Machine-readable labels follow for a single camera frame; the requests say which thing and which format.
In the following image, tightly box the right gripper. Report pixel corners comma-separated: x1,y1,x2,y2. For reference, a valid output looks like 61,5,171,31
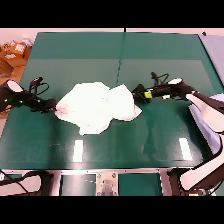
131,83,154,103

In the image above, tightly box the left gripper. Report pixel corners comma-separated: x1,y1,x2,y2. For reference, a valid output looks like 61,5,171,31
39,97,58,114

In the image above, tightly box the white shirt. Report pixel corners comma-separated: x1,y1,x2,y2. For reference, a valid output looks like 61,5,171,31
54,81,144,137

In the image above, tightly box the brown cardboard box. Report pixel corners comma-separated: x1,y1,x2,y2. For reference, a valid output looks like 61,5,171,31
0,39,33,79

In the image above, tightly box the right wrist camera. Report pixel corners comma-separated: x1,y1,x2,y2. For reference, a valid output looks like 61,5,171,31
150,71,170,87

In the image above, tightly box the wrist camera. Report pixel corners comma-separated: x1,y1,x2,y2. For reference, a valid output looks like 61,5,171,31
28,76,51,97
150,71,170,87

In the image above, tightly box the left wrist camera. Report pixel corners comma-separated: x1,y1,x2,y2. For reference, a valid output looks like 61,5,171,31
28,76,51,97

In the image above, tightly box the silver frame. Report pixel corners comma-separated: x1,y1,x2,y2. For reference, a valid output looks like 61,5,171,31
0,167,183,197

